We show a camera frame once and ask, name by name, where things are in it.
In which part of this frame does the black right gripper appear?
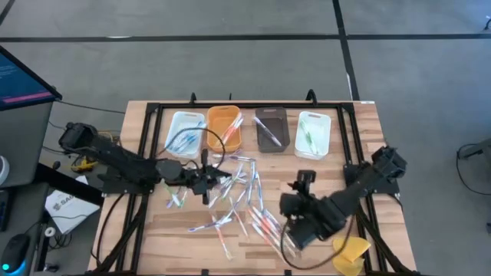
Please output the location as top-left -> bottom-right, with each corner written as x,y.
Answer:
290,169 -> 320,200

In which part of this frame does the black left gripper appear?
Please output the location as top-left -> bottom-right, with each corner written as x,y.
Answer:
180,149 -> 233,205

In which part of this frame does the white plastic bin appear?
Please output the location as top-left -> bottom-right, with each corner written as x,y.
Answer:
164,110 -> 207,160
294,110 -> 332,161

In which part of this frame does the orange toothbrush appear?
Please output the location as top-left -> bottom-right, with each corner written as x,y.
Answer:
211,214 -> 234,261
222,113 -> 244,145
229,197 -> 249,238
226,118 -> 246,146
247,209 -> 277,242
219,114 -> 241,147
251,222 -> 287,258

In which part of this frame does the blue toothbrush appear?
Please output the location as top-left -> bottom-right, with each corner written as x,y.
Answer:
174,121 -> 207,149
247,160 -> 257,206
171,132 -> 199,153
168,126 -> 200,153
178,124 -> 206,151

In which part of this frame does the orange plastic bin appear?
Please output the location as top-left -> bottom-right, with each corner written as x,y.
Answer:
206,105 -> 243,153

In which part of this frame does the grey plastic bin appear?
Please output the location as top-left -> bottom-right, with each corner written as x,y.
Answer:
254,107 -> 291,153

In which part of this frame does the yellow cloth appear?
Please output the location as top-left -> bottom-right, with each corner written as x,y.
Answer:
331,235 -> 372,276

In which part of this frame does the white printed booklet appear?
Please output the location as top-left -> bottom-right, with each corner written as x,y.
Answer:
44,189 -> 101,235

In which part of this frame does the grey chair leg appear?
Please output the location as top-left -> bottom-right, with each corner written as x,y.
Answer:
458,137 -> 491,160

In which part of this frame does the grey desk cabinet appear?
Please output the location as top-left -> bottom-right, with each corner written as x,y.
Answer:
0,101 -> 54,189

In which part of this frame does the white round device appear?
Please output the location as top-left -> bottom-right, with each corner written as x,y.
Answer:
0,155 -> 10,187

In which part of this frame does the black keyboard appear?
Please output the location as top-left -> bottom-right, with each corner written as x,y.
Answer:
0,189 -> 11,232

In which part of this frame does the black computer mouse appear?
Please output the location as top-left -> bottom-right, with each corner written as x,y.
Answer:
0,233 -> 30,275

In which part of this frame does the computer monitor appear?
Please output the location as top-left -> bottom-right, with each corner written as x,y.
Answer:
0,44 -> 63,112

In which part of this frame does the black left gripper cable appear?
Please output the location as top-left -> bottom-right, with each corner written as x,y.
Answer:
156,126 -> 227,172

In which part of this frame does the thick black base cable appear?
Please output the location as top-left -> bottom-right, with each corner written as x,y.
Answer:
94,192 -> 127,265

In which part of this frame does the yellow cable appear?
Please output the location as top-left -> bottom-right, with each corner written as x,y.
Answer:
72,156 -> 97,173

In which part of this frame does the black floor cable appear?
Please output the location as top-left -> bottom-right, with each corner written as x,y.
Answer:
455,142 -> 491,196

